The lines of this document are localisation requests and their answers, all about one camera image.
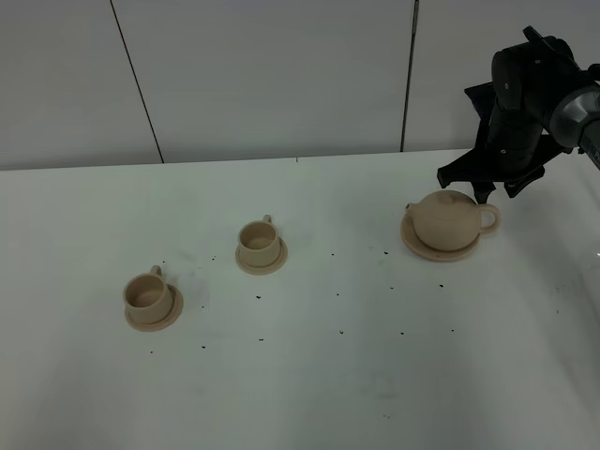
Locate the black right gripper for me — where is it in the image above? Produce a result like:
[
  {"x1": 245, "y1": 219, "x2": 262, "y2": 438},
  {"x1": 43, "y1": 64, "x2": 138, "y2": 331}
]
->
[{"x1": 437, "y1": 26, "x2": 593, "y2": 204}]

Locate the brown teapot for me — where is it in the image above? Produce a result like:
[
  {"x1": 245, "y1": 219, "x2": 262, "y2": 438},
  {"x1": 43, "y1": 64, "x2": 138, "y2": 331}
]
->
[{"x1": 405, "y1": 190, "x2": 501, "y2": 251}]

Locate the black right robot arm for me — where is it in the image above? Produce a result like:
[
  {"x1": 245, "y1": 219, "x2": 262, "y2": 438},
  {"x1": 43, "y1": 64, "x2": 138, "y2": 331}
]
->
[{"x1": 437, "y1": 26, "x2": 599, "y2": 203}]

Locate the brown teapot saucer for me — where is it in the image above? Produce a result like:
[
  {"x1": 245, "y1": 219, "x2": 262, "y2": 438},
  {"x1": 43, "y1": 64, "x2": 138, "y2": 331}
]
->
[{"x1": 399, "y1": 215, "x2": 480, "y2": 263}]

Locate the brown far teacup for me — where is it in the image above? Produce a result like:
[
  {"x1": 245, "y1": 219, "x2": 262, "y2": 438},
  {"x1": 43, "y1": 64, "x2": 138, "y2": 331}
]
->
[{"x1": 238, "y1": 215, "x2": 280, "y2": 268}]

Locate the brown teacup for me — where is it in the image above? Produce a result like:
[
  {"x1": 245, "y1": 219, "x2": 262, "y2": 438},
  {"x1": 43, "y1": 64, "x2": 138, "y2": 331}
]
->
[
  {"x1": 123, "y1": 265, "x2": 173, "y2": 325},
  {"x1": 238, "y1": 215, "x2": 280, "y2": 268}
]

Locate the brown far cup saucer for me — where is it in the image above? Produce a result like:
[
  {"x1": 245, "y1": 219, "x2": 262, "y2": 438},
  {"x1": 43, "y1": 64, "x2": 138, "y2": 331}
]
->
[{"x1": 235, "y1": 237, "x2": 288, "y2": 275}]

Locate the brown cup saucer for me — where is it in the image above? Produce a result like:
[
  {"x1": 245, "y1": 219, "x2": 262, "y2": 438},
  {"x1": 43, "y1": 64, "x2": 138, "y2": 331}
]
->
[
  {"x1": 124, "y1": 284, "x2": 184, "y2": 332},
  {"x1": 235, "y1": 237, "x2": 288, "y2": 275}
]

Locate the brown near cup saucer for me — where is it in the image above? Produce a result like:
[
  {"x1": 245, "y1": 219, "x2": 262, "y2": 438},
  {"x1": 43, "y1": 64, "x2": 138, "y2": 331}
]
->
[{"x1": 124, "y1": 284, "x2": 184, "y2": 332}]

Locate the brown near teacup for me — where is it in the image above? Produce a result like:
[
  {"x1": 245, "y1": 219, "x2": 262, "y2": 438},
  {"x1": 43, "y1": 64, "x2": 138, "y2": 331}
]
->
[{"x1": 123, "y1": 265, "x2": 173, "y2": 325}]

